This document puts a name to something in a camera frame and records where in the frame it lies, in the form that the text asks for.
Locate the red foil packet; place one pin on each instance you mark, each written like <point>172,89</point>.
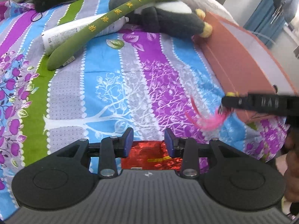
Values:
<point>144,154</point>

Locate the green plush stick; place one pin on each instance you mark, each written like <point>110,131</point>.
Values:
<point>81,42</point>

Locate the blue curtain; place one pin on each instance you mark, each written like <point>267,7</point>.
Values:
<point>261,16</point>

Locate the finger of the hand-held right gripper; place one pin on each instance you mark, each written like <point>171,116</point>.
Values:
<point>236,101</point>

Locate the floral striped bed sheet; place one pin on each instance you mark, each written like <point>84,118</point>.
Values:
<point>93,86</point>

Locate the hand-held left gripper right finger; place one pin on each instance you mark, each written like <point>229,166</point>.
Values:
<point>169,144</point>

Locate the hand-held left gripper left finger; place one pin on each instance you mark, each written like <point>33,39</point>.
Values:
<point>128,142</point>

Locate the white tube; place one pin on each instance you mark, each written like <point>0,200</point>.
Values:
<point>58,37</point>

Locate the person's right hand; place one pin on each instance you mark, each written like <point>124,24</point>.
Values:
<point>293,179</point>

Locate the orange cardboard box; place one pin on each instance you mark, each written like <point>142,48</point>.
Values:
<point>233,58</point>

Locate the pink feather toy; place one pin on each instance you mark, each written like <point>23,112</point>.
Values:
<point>210,122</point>

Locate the grey penguin plush toy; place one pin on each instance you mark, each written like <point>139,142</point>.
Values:
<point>172,19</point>

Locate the hanging grey clothes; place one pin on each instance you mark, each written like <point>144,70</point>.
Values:
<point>289,4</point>

